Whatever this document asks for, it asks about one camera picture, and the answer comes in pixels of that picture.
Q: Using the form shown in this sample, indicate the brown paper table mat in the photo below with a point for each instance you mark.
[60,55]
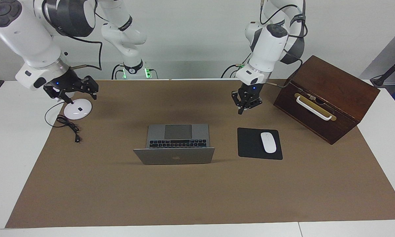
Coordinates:
[184,197]

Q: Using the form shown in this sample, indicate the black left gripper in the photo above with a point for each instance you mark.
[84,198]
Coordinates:
[250,95]

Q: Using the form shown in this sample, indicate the dark brown wooden box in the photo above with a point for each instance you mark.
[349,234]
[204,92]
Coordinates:
[335,82]

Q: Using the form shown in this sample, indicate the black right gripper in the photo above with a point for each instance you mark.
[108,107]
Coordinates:
[67,84]

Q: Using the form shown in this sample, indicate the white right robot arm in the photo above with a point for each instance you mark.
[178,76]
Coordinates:
[26,42]

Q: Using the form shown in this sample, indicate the silver laptop computer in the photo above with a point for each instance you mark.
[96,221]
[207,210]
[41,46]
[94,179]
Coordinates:
[174,156]

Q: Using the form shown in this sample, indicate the black slanted stand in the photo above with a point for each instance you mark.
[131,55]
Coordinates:
[389,70]

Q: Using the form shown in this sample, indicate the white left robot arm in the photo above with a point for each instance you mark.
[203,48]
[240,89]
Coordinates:
[269,49]

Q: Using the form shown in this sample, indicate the white computer mouse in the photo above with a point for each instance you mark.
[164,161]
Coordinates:
[268,142]

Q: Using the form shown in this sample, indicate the black mouse pad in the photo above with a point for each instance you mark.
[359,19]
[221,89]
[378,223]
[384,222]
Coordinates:
[248,144]

